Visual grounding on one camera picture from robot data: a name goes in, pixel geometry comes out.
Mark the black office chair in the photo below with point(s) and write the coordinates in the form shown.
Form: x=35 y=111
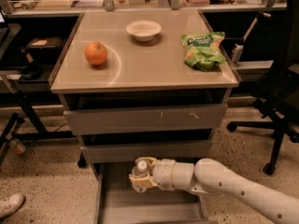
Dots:
x=277 y=90

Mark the open bottom grey drawer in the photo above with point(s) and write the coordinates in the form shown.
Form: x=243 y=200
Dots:
x=118 y=203

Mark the middle grey drawer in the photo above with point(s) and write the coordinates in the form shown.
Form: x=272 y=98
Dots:
x=130 y=152

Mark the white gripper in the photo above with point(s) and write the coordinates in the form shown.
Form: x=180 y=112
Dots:
x=163 y=174

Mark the grey drawer cabinet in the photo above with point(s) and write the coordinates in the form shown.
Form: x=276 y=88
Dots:
x=138 y=74

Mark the green chip bag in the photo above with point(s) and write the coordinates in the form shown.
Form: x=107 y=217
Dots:
x=202 y=51

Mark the top grey drawer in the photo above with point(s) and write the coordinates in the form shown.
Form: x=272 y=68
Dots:
x=145 y=119

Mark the small bottle on floor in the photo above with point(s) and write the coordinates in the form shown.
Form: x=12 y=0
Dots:
x=16 y=144

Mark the orange apple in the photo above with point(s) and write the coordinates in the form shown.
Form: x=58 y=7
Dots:
x=95 y=53

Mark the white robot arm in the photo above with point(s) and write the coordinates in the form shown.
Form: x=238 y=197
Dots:
x=211 y=177

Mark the white paper bowl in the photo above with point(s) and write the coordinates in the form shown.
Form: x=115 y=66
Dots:
x=143 y=30

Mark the black desk frame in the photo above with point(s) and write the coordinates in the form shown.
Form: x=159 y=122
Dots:
x=16 y=121

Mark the white sneaker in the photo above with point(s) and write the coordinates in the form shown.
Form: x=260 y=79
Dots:
x=11 y=204

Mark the clear plastic bottle white cap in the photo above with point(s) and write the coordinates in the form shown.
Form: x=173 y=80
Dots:
x=139 y=172

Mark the black box on shelf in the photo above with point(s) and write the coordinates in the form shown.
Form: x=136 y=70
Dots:
x=49 y=47

